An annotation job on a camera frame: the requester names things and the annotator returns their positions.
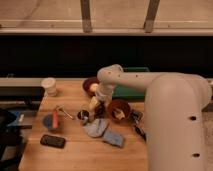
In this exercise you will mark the green plastic tray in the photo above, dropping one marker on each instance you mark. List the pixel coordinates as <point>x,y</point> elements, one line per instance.
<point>129,93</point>

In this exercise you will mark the orange carrot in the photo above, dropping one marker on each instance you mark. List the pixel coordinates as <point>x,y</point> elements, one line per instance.
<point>55,120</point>

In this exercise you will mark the orange bowl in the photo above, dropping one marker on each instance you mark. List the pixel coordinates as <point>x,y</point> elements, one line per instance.
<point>118,104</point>

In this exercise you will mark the white paper cup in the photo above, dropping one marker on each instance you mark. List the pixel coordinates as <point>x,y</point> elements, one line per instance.
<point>49,85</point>

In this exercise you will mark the pale food piece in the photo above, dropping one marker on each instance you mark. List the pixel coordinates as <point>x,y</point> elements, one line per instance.
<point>119,114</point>

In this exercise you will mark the dark red bowl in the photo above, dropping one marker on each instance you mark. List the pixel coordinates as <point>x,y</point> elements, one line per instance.
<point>86,84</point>

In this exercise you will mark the metal spoon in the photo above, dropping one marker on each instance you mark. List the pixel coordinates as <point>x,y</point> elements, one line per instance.
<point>60,108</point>

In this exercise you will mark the dark purple grape bunch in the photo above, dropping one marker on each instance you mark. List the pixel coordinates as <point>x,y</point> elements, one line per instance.
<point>99,111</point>

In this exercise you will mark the blue box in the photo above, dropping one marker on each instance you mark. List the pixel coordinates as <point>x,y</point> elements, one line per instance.
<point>19,118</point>

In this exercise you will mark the grey-blue cloth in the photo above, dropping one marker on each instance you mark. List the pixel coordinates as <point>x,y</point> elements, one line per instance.
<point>96,128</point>

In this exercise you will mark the blue sponge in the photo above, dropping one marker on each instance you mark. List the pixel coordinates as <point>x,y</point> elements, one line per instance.
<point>113,138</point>

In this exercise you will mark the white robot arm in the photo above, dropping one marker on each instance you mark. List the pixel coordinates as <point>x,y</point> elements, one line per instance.
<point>173,114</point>

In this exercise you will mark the small blue dish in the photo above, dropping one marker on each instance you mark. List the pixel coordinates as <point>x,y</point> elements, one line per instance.
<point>48,123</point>

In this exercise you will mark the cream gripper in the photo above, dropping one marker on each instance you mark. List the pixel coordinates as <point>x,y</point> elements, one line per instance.
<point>94,103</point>

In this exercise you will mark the yellow round fruit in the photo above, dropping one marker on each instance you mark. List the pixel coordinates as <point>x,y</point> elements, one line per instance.
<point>93,87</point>

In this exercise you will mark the small metal cup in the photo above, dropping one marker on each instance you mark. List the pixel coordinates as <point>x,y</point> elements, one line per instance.
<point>83,115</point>

